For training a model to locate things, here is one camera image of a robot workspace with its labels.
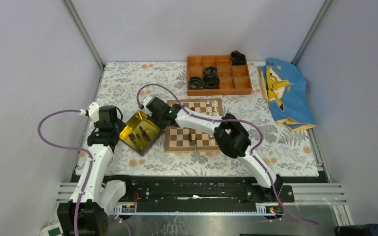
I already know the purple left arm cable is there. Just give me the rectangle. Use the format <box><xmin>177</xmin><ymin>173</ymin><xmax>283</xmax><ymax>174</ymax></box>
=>
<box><xmin>37</xmin><ymin>110</ymin><xmax>95</xmax><ymax>236</ymax></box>

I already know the wooden chessboard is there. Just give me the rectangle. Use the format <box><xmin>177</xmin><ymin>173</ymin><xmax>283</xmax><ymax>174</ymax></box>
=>
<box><xmin>164</xmin><ymin>98</ymin><xmax>224</xmax><ymax>154</ymax></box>

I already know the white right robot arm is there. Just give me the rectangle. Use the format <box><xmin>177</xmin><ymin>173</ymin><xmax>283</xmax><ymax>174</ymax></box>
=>
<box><xmin>137</xmin><ymin>97</ymin><xmax>284</xmax><ymax>203</ymax></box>

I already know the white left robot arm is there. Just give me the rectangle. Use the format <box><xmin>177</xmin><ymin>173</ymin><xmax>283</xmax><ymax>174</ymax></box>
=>
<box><xmin>69</xmin><ymin>102</ymin><xmax>133</xmax><ymax>214</ymax></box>

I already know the orange wooden compartment tray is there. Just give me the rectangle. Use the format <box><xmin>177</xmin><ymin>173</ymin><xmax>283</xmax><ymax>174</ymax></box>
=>
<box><xmin>187</xmin><ymin>54</ymin><xmax>252</xmax><ymax>96</ymax></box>

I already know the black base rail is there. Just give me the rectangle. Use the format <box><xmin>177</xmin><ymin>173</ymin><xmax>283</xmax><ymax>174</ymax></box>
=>
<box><xmin>102</xmin><ymin>175</ymin><xmax>295</xmax><ymax>213</ymax></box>

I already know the floral tablecloth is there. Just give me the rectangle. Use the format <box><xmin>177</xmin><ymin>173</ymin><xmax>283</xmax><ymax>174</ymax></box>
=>
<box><xmin>75</xmin><ymin>61</ymin><xmax>320</xmax><ymax>177</ymax></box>

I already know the gold tin box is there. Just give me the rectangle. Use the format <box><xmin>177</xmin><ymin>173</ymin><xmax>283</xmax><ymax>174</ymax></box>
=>
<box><xmin>120</xmin><ymin>111</ymin><xmax>163</xmax><ymax>156</ymax></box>

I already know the green checkered mat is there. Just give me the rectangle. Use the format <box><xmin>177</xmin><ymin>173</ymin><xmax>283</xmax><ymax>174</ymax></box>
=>
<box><xmin>40</xmin><ymin>224</ymin><xmax>64</xmax><ymax>236</ymax></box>

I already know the black cylinder object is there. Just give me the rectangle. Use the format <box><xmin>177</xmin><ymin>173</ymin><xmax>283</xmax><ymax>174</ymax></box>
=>
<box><xmin>334</xmin><ymin>224</ymin><xmax>378</xmax><ymax>236</ymax></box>

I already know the blue pikachu shirt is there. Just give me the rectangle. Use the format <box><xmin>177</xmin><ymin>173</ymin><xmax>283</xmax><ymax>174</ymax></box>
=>
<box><xmin>257</xmin><ymin>58</ymin><xmax>315</xmax><ymax>132</ymax></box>

